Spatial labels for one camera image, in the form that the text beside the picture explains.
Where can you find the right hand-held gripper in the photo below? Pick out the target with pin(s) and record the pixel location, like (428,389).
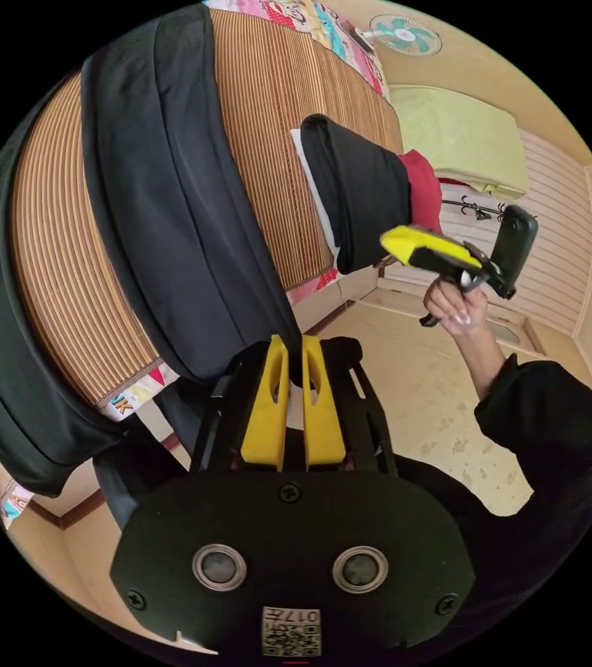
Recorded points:
(444,260)

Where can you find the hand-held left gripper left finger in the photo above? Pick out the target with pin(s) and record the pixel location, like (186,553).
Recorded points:
(265,417)

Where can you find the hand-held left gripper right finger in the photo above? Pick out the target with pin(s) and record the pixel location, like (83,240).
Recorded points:
(323,422)

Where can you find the black pants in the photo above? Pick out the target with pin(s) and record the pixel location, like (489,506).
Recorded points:
(171,208)

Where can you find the person's right forearm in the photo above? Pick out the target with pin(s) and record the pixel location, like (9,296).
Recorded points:
(486,365)

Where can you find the person's right hand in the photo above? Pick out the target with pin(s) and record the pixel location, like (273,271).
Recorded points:
(457,310)

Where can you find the black coat stand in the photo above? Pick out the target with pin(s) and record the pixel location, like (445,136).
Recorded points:
(476,208)

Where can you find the pile of clothes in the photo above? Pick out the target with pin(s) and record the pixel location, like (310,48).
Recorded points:
(358,198)

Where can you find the light green folded blanket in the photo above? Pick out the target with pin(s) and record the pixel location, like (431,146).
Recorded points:
(457,135)

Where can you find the bed with woven mat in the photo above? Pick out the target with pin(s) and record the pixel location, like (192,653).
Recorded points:
(270,130)

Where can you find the teal electric fan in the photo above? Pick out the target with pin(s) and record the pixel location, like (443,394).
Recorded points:
(405,32)

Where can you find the person's body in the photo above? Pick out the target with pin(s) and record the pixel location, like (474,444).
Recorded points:
(535,458)

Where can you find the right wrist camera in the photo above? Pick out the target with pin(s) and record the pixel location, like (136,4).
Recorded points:
(516,245)

